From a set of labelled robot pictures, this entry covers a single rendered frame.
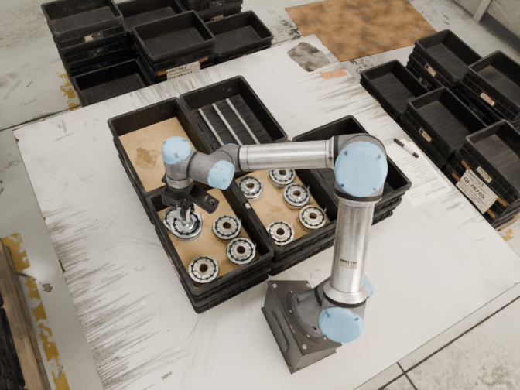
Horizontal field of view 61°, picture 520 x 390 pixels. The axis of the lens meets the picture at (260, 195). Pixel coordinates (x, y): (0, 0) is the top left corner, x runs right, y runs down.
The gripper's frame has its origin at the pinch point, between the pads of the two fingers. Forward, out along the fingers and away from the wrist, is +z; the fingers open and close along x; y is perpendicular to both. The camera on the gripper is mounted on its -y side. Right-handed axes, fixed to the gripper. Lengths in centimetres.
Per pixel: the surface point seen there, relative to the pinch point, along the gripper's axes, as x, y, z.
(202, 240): -0.6, -2.9, 16.4
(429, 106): -151, -86, 62
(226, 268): 6.6, -14.6, 16.4
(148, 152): -29.8, 31.9, 16.3
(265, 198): -25.3, -18.9, 16.4
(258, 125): -59, -5, 17
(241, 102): -69, 6, 17
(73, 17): -131, 135, 50
